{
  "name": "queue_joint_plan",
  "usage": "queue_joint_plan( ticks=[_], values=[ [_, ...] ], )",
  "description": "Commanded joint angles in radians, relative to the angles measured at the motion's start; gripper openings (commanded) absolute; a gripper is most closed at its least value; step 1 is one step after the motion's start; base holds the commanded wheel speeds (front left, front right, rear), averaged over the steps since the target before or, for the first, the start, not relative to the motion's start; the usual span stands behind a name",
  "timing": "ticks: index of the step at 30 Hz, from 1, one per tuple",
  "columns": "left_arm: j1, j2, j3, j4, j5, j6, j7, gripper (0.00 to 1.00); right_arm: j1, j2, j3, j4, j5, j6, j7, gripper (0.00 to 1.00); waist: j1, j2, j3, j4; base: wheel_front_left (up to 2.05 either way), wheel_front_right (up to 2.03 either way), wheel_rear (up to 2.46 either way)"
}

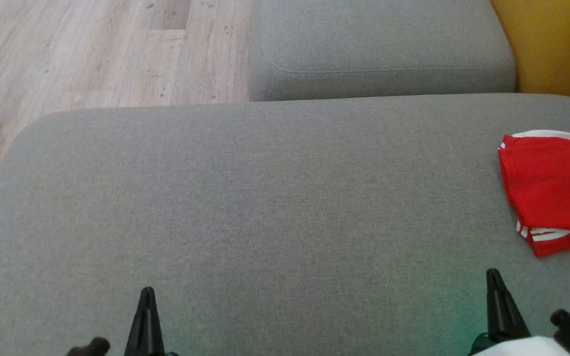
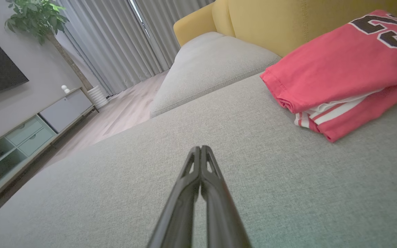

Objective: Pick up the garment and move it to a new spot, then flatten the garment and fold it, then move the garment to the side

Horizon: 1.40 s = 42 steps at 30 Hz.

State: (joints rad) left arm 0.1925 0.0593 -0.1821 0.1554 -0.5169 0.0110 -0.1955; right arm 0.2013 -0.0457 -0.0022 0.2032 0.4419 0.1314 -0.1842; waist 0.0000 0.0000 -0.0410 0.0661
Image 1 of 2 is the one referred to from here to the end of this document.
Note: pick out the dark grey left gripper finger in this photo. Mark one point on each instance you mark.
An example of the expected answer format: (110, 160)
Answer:
(89, 347)
(145, 331)

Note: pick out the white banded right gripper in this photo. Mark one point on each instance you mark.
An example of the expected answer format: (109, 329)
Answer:
(522, 348)

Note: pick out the red shorts with white waistband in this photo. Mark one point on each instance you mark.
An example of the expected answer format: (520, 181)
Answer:
(562, 245)

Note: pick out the large grey sofa seat cushion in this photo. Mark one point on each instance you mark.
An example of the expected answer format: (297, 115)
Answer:
(265, 222)

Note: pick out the yellow sofa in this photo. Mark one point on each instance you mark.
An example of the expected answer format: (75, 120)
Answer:
(557, 44)

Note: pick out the small grey sofa seat cushion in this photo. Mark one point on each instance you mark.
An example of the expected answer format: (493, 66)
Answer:
(374, 44)

